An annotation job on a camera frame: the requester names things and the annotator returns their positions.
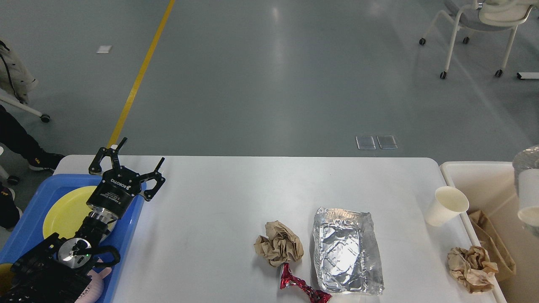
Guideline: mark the left clear floor plate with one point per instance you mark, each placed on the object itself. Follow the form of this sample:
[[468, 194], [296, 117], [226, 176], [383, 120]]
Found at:
[[366, 143]]

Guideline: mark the person in black trousers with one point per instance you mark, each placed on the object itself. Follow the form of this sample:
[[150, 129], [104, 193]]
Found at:
[[16, 138]]

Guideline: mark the white paper cup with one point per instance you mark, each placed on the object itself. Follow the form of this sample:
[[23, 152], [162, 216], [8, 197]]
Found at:
[[528, 197], [448, 202]]

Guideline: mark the aluminium foil tray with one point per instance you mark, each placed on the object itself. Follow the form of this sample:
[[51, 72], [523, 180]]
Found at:
[[526, 159], [346, 255]]

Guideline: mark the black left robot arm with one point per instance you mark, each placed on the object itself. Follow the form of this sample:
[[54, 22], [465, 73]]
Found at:
[[57, 269]]

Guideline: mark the blue ceramic mug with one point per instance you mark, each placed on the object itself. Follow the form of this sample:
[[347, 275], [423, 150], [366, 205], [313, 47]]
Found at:
[[6, 276]]

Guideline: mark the white office chair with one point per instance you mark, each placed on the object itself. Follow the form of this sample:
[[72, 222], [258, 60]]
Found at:
[[482, 16]]

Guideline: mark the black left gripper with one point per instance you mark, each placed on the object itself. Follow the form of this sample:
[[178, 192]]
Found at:
[[113, 193]]

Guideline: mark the chair with beige coat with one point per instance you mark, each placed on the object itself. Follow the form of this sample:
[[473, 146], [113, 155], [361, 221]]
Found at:
[[17, 81]]

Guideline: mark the brown paper ball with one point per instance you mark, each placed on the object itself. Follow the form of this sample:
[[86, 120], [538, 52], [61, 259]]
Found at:
[[280, 245]]

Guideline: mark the brown paper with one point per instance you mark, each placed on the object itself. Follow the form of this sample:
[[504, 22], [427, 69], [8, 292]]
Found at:
[[472, 268], [490, 239]]

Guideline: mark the beige plastic bin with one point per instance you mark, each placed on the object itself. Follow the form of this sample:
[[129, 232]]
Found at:
[[489, 187]]

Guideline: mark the clear floor plate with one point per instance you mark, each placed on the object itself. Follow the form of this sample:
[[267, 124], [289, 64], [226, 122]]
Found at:
[[387, 142], [366, 143]]

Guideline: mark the brown paper in bin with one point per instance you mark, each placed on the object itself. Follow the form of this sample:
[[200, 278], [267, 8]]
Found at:
[[490, 239]]

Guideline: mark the red foil wrapper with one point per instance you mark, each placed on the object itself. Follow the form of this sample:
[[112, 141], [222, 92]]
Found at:
[[287, 279]]

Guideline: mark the right clear floor plate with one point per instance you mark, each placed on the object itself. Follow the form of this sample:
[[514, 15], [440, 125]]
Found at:
[[387, 142]]

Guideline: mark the pink ceramic mug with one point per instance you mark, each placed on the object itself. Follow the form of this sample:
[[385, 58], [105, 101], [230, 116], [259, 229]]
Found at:
[[95, 288]]

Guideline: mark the blue plastic tray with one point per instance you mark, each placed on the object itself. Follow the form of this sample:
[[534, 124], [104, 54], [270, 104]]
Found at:
[[29, 231]]

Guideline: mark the white chair base right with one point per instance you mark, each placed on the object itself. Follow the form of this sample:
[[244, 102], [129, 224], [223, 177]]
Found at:
[[528, 75]]

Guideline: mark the yellow plastic plate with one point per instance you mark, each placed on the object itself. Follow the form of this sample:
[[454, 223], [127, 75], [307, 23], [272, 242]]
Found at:
[[67, 214]]

